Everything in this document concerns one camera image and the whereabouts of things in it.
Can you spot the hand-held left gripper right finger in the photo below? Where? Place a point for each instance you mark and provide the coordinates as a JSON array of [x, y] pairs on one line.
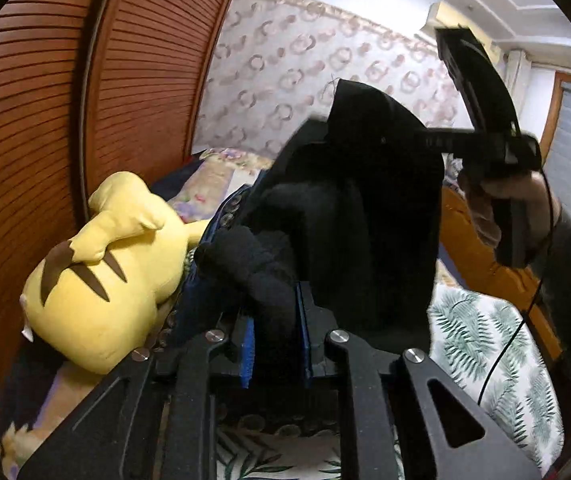
[[308, 345]]

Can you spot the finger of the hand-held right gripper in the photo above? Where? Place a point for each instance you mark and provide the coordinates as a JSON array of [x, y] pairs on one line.
[[440, 141]]

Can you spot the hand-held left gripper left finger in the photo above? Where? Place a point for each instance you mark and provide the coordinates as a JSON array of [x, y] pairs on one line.
[[249, 350]]

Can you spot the black t-shirt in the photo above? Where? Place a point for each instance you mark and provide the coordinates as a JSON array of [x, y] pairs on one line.
[[365, 235]]

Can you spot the person's right hand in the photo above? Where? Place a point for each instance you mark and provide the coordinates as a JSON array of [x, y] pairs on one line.
[[543, 210]]

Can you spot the beige tied curtain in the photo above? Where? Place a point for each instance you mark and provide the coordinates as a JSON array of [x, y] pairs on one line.
[[518, 75]]

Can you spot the cream air conditioner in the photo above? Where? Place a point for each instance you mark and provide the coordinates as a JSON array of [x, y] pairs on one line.
[[435, 15]]

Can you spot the wooden cabinet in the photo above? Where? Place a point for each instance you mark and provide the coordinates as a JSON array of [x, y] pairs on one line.
[[460, 240]]

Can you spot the yellow plush toy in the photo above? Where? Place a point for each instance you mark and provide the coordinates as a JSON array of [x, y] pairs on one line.
[[105, 285]]

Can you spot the leaf-print sheet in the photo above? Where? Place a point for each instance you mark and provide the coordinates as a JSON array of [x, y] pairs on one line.
[[465, 330]]

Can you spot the circle-patterned sheer curtain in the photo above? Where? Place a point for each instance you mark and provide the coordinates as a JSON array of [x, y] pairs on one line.
[[275, 75]]

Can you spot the floral blanket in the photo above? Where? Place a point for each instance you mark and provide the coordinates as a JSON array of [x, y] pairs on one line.
[[235, 156]]

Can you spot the wooden louvered wardrobe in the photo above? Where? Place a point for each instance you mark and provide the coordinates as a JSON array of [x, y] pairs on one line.
[[40, 110]]

